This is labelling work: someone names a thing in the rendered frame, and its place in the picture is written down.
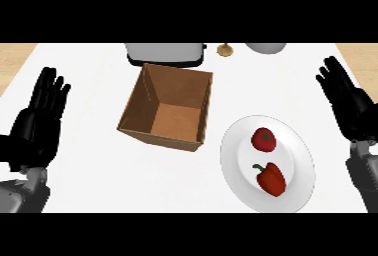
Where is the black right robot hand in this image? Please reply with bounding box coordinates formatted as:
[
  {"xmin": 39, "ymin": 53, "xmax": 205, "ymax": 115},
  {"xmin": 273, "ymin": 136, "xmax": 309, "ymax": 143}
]
[{"xmin": 315, "ymin": 55, "xmax": 378, "ymax": 146}]

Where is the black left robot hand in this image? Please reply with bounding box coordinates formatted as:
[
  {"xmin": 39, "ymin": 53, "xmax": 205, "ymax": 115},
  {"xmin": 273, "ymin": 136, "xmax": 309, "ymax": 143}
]
[{"xmin": 0, "ymin": 66, "xmax": 73, "ymax": 173}]

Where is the white oval plate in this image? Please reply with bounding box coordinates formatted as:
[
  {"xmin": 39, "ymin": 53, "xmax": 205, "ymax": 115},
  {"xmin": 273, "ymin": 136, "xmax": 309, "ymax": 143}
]
[{"xmin": 219, "ymin": 114, "xmax": 316, "ymax": 214}]

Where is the brown cardboard box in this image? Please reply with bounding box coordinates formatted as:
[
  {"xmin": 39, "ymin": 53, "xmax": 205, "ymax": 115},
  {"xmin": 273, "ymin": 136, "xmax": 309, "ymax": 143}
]
[{"xmin": 117, "ymin": 62, "xmax": 216, "ymax": 153}]

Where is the red bell pepper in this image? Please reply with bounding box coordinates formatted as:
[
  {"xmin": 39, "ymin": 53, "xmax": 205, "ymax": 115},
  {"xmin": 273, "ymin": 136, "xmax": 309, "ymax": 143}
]
[{"xmin": 251, "ymin": 162, "xmax": 288, "ymax": 198}]

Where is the red tomato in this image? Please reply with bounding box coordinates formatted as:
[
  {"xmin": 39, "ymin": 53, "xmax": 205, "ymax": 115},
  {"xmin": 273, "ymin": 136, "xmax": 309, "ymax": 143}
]
[{"xmin": 251, "ymin": 127, "xmax": 278, "ymax": 153}]

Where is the grey round bowl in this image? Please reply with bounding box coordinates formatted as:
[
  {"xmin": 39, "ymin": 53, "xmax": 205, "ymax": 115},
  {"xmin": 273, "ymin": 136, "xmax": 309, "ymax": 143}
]
[{"xmin": 244, "ymin": 43, "xmax": 290, "ymax": 55}]

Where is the small tan round object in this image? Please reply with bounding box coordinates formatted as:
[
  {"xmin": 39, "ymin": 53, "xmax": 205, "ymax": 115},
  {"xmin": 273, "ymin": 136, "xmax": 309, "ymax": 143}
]
[{"xmin": 216, "ymin": 43, "xmax": 235, "ymax": 58}]

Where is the silver toaster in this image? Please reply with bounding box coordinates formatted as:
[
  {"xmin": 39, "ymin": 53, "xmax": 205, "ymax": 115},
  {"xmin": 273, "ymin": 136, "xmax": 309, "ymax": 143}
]
[{"xmin": 123, "ymin": 43, "xmax": 208, "ymax": 69}]

